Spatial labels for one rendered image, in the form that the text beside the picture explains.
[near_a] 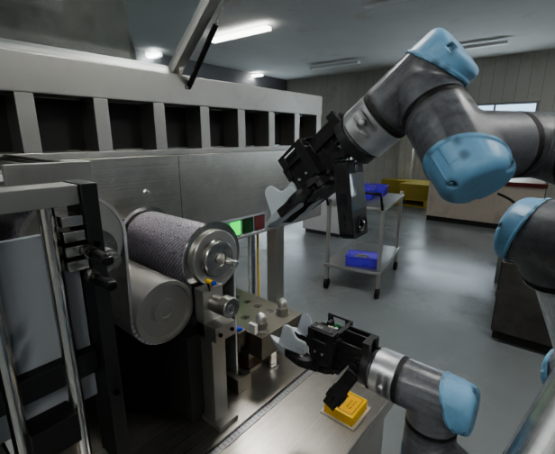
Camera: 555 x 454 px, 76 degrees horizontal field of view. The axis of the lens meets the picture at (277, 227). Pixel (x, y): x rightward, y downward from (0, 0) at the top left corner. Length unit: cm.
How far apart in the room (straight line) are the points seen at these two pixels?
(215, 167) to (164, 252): 45
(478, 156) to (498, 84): 884
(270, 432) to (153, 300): 37
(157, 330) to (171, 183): 47
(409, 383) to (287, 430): 33
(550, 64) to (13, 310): 911
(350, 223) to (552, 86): 870
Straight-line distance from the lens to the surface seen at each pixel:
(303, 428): 85
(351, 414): 86
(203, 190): 112
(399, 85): 46
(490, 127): 42
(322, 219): 551
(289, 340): 71
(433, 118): 42
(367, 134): 48
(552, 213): 67
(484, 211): 688
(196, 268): 71
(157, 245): 79
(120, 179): 97
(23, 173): 53
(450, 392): 60
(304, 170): 54
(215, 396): 82
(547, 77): 916
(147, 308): 69
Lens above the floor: 149
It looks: 14 degrees down
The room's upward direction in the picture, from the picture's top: straight up
